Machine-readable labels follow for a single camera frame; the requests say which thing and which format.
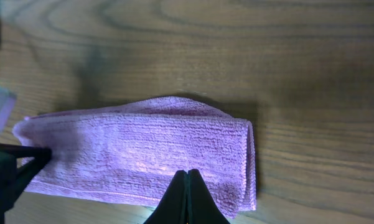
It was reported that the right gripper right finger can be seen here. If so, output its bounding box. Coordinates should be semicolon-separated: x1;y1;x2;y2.
186;169;230;224

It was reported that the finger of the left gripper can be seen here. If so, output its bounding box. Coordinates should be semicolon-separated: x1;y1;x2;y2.
0;144;50;158
9;149;52;208

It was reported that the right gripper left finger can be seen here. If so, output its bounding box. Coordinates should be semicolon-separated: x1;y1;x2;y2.
144;170;187;224

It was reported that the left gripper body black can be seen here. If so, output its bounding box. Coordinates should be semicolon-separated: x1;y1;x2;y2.
0;151;16;224

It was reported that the purple microfibre cloth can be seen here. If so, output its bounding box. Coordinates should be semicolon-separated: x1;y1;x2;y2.
13;96;256;218

